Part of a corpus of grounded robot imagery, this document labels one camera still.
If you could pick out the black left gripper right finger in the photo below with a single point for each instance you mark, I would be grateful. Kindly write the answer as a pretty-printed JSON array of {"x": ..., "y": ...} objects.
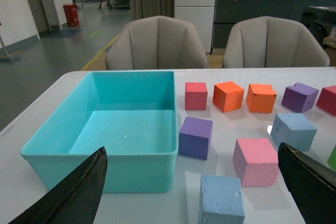
[{"x": 311, "y": 184}]

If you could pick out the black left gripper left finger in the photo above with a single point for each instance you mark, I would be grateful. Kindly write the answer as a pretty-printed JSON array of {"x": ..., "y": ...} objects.
[{"x": 76, "y": 198}]

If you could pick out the light blue block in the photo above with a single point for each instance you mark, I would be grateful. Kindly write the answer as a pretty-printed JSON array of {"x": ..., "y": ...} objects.
[
  {"x": 294, "y": 129},
  {"x": 220, "y": 200}
]

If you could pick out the green foam block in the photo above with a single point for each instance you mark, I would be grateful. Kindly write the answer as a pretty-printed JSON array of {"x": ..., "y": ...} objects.
[{"x": 332, "y": 159}]

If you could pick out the pink foam block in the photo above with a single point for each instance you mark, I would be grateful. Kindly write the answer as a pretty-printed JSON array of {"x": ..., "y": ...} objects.
[{"x": 255, "y": 162}]

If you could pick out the dark red foam block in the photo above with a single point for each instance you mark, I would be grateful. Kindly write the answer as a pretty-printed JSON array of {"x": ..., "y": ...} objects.
[{"x": 327, "y": 100}]

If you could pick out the purple foam block notched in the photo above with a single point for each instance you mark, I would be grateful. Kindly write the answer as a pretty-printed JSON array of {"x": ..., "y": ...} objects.
[{"x": 299, "y": 97}]

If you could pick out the orange foam block right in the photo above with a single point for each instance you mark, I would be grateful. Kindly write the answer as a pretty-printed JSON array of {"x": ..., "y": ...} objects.
[{"x": 261, "y": 98}]

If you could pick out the orange foam block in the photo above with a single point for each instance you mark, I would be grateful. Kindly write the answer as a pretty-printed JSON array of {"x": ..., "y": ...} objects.
[
  {"x": 261, "y": 98},
  {"x": 228, "y": 96}
]

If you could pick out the teal plastic bin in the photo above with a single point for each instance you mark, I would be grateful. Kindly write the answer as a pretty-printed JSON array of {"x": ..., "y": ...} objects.
[{"x": 132, "y": 114}]

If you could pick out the orange foam block left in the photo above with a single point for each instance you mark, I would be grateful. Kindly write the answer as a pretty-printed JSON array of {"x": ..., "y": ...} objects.
[{"x": 228, "y": 96}]

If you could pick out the purple foam block front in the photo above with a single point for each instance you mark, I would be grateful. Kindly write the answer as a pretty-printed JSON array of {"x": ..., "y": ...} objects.
[{"x": 195, "y": 138}]

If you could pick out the cardboard box with cushion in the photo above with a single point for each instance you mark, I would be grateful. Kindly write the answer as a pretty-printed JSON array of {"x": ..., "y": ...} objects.
[{"x": 330, "y": 49}]

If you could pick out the crimson foam block left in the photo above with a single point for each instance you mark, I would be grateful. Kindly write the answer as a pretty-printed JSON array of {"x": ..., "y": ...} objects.
[{"x": 196, "y": 96}]

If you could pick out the right beige chair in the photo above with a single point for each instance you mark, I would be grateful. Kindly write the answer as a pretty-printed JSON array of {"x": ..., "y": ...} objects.
[{"x": 271, "y": 42}]

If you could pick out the beige chair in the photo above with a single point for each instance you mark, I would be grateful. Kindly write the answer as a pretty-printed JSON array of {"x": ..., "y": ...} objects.
[
  {"x": 157, "y": 42},
  {"x": 271, "y": 42}
]

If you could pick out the black appliance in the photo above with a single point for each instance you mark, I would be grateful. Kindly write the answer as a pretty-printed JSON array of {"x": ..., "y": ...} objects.
[{"x": 319, "y": 21}]

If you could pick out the left beige chair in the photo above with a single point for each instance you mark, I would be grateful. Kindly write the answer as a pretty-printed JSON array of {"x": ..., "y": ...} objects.
[{"x": 157, "y": 42}]

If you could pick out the dark grey counter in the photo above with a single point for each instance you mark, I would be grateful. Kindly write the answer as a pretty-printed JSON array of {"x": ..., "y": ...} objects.
[{"x": 230, "y": 12}]

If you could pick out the white drawer cabinet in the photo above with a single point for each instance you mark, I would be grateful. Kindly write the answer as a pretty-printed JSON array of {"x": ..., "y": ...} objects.
[{"x": 201, "y": 14}]

